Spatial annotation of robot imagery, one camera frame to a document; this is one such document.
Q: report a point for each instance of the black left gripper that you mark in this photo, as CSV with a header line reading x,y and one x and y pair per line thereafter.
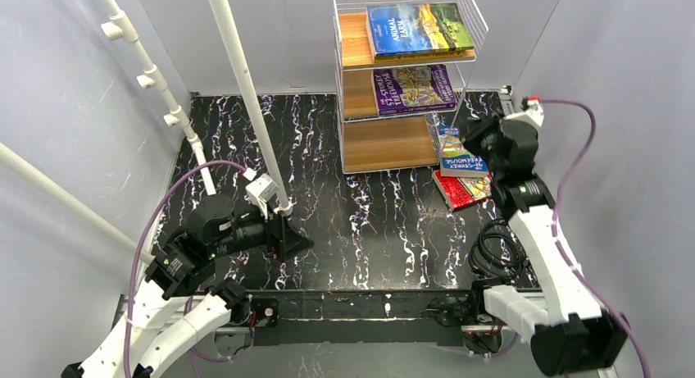
x,y
276,236

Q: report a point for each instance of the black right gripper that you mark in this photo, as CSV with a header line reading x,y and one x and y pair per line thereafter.
x,y
473,134

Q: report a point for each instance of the blue 91-storey treehouse book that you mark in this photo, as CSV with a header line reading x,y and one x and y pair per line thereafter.
x,y
455,160

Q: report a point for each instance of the purple 52-storey treehouse book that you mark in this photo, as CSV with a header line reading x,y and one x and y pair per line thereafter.
x,y
412,90

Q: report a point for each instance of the white wire wooden shelf rack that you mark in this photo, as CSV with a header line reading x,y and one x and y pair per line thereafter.
x,y
401,65

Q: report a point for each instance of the orange 130-storey treehouse book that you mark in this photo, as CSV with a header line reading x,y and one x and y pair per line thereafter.
x,y
425,56

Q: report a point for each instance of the blue animal farm book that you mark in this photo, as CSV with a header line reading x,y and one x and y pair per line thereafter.
x,y
406,28

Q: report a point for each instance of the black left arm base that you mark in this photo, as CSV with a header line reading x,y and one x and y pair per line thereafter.
x,y
223,308

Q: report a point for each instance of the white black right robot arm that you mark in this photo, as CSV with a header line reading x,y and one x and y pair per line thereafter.
x,y
573,332

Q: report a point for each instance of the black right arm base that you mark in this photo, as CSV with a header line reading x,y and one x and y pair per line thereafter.
x,y
482,333

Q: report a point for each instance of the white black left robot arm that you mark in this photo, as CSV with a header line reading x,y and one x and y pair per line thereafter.
x,y
143,343

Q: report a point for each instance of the red treehouse book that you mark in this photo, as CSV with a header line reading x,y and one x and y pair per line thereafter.
x,y
460,193

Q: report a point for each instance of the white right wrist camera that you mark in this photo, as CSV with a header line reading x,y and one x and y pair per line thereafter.
x,y
532,113

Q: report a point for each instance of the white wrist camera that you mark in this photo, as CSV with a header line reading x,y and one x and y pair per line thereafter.
x,y
532,113
260,190

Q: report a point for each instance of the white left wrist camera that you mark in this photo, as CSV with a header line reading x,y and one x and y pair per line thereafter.
x,y
260,190

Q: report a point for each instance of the white pvc pipe frame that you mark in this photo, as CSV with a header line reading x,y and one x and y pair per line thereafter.
x,y
120,26

